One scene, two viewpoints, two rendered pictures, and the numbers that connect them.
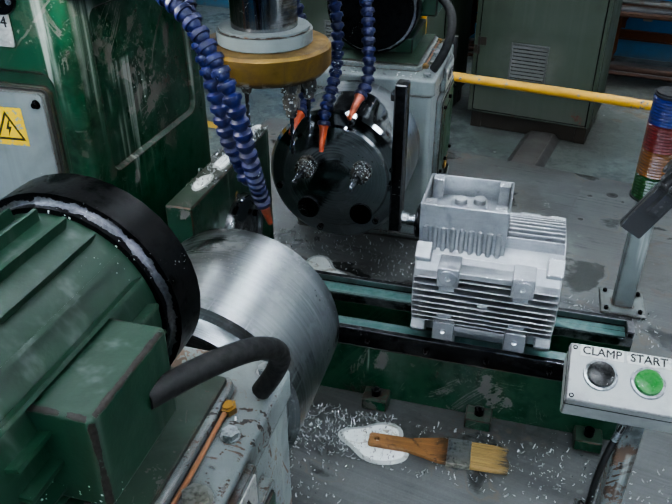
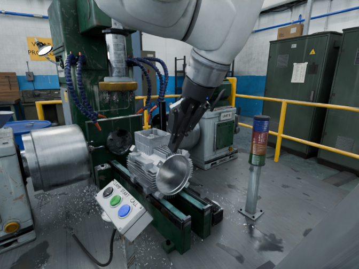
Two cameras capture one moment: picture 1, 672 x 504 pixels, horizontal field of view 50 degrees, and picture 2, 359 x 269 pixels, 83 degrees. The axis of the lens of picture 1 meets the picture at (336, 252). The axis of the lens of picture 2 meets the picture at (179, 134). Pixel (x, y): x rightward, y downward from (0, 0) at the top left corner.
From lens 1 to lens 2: 83 cm
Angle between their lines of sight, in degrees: 35
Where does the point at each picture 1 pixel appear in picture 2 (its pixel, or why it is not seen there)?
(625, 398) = (106, 203)
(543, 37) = (351, 135)
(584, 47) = not seen: outside the picture
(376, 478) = (96, 221)
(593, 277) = not seen: hidden behind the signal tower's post
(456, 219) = (140, 139)
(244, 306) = (42, 135)
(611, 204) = (294, 181)
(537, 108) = (347, 162)
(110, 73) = (87, 87)
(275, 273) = (65, 134)
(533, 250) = (158, 156)
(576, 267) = not seen: hidden behind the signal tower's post
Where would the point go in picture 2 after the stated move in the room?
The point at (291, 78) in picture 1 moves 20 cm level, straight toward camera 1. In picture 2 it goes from (109, 88) to (65, 91)
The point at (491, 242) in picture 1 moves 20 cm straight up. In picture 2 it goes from (147, 149) to (144, 95)
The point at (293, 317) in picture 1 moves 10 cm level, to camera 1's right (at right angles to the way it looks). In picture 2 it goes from (57, 145) to (71, 150)
